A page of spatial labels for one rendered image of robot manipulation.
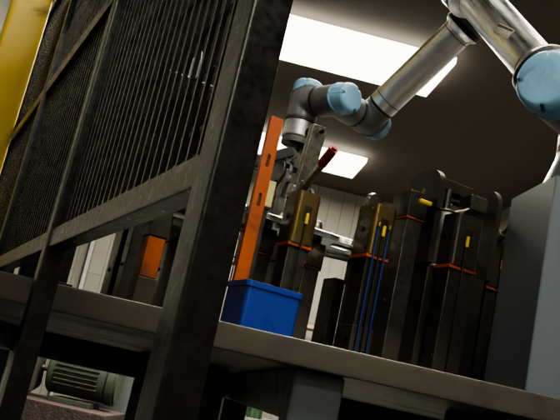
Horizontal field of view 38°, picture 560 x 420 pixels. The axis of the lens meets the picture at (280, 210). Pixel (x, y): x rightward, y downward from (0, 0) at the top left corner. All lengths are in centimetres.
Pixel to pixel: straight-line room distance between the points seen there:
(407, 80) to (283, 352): 95
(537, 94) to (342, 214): 717
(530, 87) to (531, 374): 52
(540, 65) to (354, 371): 68
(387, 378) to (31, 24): 147
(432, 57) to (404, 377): 93
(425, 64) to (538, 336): 77
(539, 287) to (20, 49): 147
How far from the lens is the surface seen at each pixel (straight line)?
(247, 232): 175
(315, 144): 184
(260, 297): 140
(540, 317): 151
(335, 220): 865
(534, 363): 150
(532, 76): 159
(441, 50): 198
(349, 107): 193
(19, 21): 234
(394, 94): 201
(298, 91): 202
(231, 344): 123
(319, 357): 125
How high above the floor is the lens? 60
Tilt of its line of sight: 13 degrees up
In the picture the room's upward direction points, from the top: 12 degrees clockwise
